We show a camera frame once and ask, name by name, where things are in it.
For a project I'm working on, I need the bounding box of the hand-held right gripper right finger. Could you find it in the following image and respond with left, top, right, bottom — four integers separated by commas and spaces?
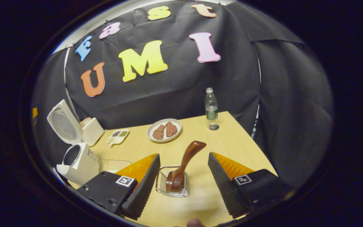
208, 152, 295, 219

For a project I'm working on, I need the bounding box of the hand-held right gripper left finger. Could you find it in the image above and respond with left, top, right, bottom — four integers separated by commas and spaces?
77, 153, 161, 221

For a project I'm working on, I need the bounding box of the brown wooden spoon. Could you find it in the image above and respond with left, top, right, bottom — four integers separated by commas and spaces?
166, 141, 207, 193

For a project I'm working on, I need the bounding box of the white rice cooker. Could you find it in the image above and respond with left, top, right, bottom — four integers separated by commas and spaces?
47, 99, 101, 185

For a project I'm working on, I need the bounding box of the brown meat piece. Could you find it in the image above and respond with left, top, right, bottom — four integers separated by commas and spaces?
153, 124, 166, 140
165, 121, 178, 137

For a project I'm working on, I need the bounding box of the white divided grain tray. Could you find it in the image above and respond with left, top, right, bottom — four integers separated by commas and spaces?
107, 129, 130, 147

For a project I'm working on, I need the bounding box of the white toaster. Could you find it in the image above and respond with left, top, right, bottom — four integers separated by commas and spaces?
80, 117, 106, 146

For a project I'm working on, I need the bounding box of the white round plate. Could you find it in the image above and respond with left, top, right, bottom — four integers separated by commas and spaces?
147, 119, 182, 143

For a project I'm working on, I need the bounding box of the clear plastic water bottle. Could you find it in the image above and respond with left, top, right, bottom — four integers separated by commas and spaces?
205, 87, 218, 121

